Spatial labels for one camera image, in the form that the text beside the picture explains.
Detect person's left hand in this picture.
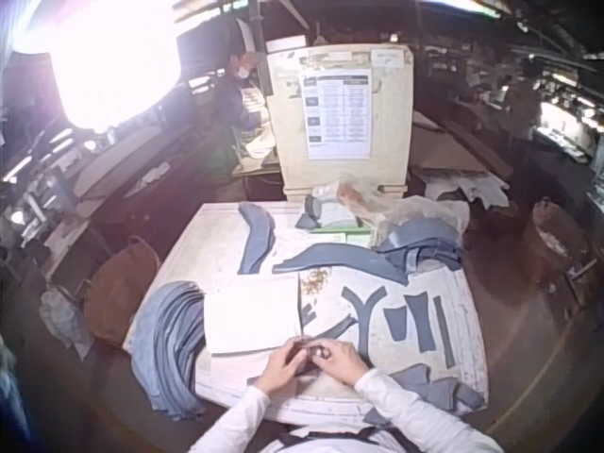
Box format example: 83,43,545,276
251,338,312,394

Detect person's right hand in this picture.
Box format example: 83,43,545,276
307,337,370,389

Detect thin curved blue fabric strip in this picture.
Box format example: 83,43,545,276
295,314,360,377

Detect forked blue fabric piece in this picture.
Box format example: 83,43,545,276
341,285,387,356

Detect white cardboard sheet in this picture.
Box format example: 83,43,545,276
202,277,306,356

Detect short tapered blue fabric piece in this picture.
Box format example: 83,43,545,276
382,305,410,344

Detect long curved blue fabric piece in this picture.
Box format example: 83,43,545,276
271,242,410,286

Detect long tapered blue fabric piece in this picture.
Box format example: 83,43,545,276
411,291,437,354

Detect pile of blue fabric offcuts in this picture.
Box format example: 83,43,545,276
361,363,487,429

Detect wide curved blue fabric piece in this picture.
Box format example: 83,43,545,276
235,201,277,276

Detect narrow blue fabric strip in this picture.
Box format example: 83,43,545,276
432,294,457,369

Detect green edged paper sheets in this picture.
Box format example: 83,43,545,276
310,206,374,246

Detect stack of blue fabric pieces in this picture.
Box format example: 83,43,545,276
129,279,209,421

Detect heap of blue fabric cuttings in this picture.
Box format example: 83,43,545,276
375,220,465,277

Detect clear plastic bag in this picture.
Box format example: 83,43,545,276
333,176,471,236

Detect brown woven basket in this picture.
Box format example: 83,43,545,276
82,234,163,348

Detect light blue cloth heap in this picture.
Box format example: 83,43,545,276
39,286,95,361

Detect cream cabinet with paper chart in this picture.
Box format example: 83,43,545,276
264,43,416,200

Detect long table with material sheets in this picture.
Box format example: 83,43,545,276
408,109,515,209

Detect brown basket with scraps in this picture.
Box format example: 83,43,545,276
522,196,596,294

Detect cluttered workbench with machines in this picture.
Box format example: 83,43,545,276
0,120,223,284

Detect lit workstations with shelves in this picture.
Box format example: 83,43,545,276
419,27,604,209

